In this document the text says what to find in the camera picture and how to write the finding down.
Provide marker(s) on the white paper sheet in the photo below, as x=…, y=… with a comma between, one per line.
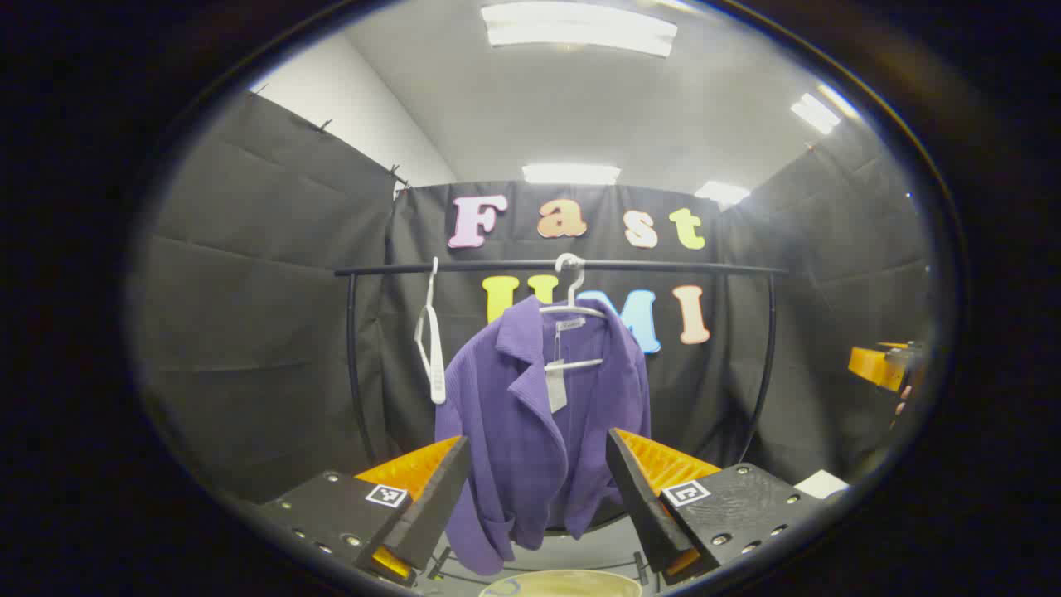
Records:
x=821, y=483

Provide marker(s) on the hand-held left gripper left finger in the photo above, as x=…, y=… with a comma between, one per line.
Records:
x=431, y=506

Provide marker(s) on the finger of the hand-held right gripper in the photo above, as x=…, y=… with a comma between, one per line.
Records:
x=874, y=366

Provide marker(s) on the white garment tag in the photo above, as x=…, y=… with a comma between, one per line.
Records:
x=556, y=390

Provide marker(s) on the black backdrop cloth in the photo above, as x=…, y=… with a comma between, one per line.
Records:
x=265, y=332

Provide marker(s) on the purple jacket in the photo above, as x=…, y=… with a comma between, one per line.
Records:
x=514, y=431

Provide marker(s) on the white clothes hanger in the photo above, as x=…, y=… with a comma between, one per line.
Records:
x=574, y=310
x=437, y=381

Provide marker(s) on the black clothes rack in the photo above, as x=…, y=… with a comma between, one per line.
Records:
x=663, y=265

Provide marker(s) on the beige laundry hamper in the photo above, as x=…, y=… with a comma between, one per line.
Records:
x=564, y=584

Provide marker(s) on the ceiling light panel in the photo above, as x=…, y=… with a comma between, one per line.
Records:
x=815, y=114
x=580, y=29
x=572, y=173
x=721, y=193

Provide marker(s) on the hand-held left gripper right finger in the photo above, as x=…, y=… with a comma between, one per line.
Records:
x=642, y=497

